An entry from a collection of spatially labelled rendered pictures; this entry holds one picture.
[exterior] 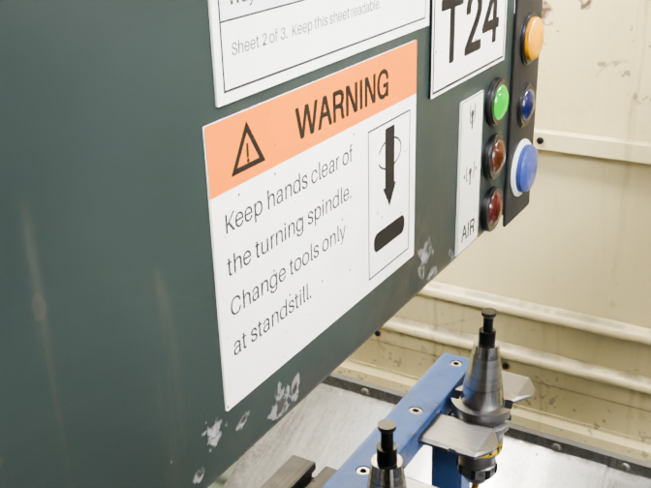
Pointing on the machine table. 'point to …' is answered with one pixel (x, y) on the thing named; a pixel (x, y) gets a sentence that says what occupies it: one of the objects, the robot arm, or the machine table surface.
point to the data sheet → (297, 37)
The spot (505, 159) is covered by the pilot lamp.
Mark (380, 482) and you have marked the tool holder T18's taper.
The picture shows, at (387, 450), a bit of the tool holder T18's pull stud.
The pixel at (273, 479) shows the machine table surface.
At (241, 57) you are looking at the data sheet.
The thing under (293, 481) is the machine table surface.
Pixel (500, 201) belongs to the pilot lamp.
